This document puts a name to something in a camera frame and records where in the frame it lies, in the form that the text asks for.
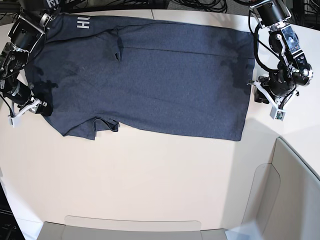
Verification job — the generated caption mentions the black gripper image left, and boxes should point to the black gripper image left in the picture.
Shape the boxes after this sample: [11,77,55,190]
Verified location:
[8,96,55,118]

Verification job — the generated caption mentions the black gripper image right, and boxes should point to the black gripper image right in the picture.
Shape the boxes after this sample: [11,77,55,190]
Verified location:
[248,77,299,110]

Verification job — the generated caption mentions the dark blue t-shirt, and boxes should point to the dark blue t-shirt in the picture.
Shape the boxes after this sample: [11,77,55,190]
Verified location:
[24,14,256,142]

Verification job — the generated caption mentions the robot arm image right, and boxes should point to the robot arm image right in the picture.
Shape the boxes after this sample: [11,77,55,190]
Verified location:
[246,0,313,119]

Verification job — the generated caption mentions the grey bin right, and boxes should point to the grey bin right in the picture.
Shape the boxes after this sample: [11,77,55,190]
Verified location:
[240,138,320,240]

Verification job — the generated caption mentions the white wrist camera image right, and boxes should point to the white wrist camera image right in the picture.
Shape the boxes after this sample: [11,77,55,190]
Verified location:
[270,107,286,121]

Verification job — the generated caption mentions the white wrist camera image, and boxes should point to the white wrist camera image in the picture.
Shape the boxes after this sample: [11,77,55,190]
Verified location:
[8,115,21,128]
[270,107,286,121]

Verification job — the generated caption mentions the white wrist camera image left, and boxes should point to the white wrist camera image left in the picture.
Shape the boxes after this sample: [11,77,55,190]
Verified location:
[8,115,21,128]

